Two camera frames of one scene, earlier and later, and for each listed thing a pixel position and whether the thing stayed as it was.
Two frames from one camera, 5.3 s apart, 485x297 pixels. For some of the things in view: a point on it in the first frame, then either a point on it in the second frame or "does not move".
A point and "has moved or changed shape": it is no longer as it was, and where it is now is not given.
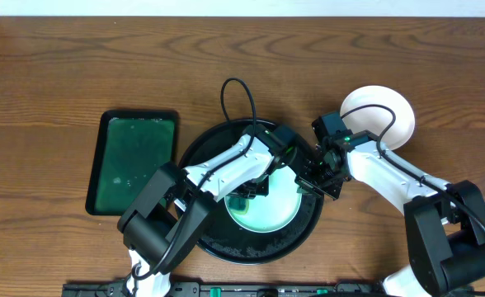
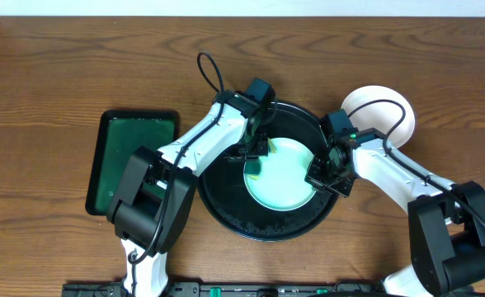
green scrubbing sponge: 238,205 has moved or changed shape
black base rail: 230,289 does not move
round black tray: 222,237 -> 225,197
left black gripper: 250,190 -> 251,151
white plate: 376,120 does not move
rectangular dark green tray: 132,146 does not move
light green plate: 269,214 has moved or changed shape
